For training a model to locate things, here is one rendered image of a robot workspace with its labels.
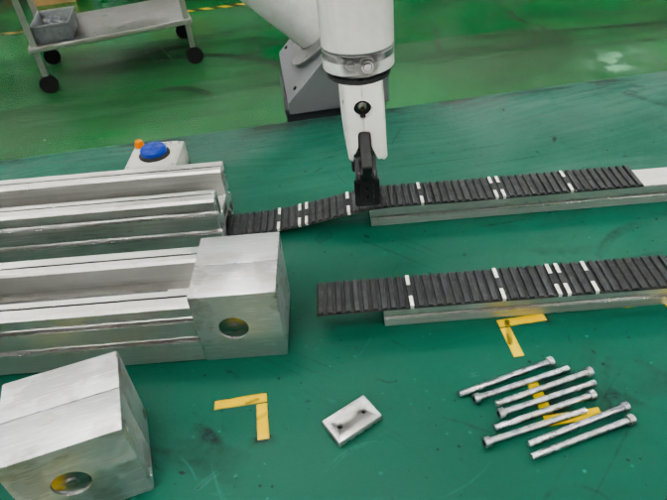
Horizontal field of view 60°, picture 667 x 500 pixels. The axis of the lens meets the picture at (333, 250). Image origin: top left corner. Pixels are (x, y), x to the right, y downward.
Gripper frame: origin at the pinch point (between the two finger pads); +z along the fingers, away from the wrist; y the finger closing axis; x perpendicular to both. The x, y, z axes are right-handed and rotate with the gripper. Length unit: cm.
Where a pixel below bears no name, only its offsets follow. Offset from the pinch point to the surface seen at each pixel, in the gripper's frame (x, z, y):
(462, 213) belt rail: -12.9, 5.5, -2.1
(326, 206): 5.6, 4.0, 0.2
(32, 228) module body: 44.3, 0.5, -4.2
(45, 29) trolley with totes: 158, 51, 258
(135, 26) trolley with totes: 114, 58, 274
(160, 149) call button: 30.1, -0.9, 12.0
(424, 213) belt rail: -7.9, 5.5, -1.5
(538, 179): -24.1, 3.2, 1.3
